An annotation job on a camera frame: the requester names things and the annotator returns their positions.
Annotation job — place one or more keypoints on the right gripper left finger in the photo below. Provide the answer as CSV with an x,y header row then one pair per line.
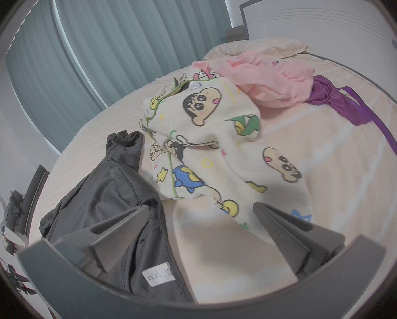
x,y
118,234

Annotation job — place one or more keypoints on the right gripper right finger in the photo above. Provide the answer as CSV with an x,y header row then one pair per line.
x,y
284,238

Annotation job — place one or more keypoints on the black T-shirt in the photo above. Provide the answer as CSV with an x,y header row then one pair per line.
x,y
109,184

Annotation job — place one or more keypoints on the bed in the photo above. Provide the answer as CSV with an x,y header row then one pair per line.
x,y
334,184

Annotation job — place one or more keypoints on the white printed pyjama top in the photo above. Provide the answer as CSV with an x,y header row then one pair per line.
x,y
218,138

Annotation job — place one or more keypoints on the purple garment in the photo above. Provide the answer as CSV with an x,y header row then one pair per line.
x,y
338,101

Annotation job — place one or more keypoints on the pink garment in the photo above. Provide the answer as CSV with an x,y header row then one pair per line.
x,y
261,75

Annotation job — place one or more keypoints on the blue-green curtain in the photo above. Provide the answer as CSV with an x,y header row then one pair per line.
x,y
145,35
42,78

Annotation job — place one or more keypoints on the cream pillow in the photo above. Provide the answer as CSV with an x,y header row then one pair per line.
x,y
251,47

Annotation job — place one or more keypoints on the grey bedside table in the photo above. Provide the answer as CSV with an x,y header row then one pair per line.
x,y
235,34

